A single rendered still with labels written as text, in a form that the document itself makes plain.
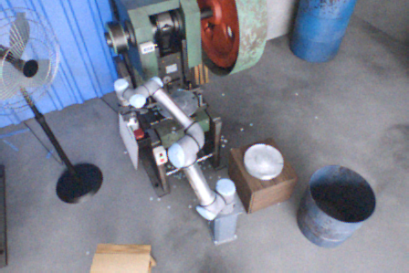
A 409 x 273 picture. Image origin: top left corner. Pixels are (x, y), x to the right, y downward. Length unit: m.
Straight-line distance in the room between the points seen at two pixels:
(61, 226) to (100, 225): 0.30
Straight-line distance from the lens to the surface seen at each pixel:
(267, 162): 2.32
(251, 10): 1.67
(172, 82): 2.01
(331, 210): 2.71
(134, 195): 2.66
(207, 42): 2.23
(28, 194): 3.00
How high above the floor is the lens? 2.28
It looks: 48 degrees down
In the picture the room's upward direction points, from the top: 1 degrees counter-clockwise
